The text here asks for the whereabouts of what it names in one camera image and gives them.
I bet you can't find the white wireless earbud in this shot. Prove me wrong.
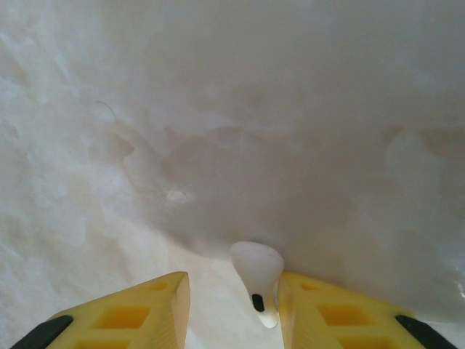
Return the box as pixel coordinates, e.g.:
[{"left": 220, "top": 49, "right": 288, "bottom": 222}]
[{"left": 230, "top": 241, "right": 285, "bottom": 329}]

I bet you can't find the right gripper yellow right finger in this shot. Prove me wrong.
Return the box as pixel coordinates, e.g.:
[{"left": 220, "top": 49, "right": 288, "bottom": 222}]
[{"left": 277, "top": 271, "right": 461, "bottom": 349}]

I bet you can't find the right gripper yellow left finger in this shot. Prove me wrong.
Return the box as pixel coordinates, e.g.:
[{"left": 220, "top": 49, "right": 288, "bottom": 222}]
[{"left": 10, "top": 270, "right": 191, "bottom": 349}]

